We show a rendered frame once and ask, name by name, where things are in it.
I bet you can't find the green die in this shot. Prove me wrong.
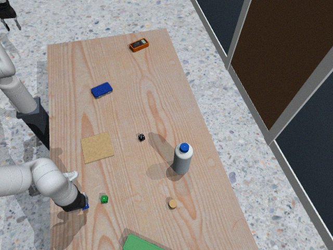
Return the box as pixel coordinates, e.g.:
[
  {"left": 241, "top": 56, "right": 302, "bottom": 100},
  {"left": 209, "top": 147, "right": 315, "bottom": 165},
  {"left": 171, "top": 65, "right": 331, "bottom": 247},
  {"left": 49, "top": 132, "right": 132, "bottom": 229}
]
[{"left": 101, "top": 195, "right": 108, "bottom": 203}]

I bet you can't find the white plastic bottle with blue cap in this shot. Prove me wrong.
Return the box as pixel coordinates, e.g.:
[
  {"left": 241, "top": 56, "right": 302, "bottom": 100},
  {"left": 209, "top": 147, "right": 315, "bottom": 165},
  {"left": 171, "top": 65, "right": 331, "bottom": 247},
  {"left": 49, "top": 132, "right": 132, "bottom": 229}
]
[{"left": 173, "top": 142, "right": 193, "bottom": 174}]

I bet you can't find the small tan cylinder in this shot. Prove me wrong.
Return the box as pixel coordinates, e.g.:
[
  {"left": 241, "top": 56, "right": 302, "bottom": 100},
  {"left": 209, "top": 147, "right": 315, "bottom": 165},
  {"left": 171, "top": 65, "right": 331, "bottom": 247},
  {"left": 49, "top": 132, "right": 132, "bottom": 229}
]
[{"left": 169, "top": 199, "right": 177, "bottom": 209}]

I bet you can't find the tan square mat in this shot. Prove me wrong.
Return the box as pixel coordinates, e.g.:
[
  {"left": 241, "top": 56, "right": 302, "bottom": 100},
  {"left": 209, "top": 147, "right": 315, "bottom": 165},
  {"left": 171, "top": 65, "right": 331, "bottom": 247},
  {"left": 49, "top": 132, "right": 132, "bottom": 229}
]
[{"left": 81, "top": 132, "right": 114, "bottom": 164}]

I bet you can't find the orange digital multimeter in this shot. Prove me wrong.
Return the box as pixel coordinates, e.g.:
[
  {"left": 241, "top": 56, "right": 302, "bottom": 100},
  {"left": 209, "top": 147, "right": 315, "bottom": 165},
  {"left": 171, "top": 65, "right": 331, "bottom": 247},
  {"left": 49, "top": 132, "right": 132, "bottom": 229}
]
[{"left": 130, "top": 38, "right": 149, "bottom": 52}]

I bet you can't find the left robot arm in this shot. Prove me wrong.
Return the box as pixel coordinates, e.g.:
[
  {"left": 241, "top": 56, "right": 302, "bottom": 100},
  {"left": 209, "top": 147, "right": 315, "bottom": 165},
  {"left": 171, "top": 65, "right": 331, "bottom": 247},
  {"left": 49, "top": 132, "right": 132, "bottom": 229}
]
[{"left": 0, "top": 43, "right": 37, "bottom": 114}]

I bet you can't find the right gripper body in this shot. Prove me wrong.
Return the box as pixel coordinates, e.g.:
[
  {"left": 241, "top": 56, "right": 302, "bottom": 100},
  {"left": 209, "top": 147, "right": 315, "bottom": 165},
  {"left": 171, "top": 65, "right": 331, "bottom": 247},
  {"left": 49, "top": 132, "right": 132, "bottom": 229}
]
[{"left": 52, "top": 171, "right": 86, "bottom": 212}]

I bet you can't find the black die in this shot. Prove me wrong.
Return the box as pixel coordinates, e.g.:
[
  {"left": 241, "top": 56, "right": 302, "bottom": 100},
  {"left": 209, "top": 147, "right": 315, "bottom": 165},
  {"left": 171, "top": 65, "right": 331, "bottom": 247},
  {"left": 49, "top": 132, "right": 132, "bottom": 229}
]
[{"left": 138, "top": 134, "right": 145, "bottom": 141}]

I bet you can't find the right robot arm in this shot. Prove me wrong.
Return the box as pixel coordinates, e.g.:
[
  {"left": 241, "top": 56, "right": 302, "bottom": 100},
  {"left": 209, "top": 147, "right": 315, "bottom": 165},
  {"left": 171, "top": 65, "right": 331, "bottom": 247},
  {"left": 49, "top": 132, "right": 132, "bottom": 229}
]
[{"left": 0, "top": 157, "right": 72, "bottom": 201}]

